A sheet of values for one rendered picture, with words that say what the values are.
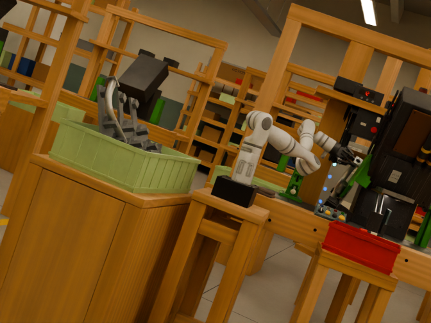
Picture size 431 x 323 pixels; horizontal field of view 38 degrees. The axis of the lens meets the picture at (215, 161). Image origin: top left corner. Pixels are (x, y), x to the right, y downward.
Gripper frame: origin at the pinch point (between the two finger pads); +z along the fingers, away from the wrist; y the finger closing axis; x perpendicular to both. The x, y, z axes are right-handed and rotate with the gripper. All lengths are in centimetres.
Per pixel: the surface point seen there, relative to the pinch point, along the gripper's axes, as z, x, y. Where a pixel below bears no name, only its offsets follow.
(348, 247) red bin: 12, -22, -70
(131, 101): -106, -8, -62
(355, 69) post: -27, -14, 49
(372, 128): -1.3, -5.5, 25.0
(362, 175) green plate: 5.8, -5.7, -10.9
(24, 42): -393, 404, 258
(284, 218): -15, 4, -56
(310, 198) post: -5.4, 38.8, -4.3
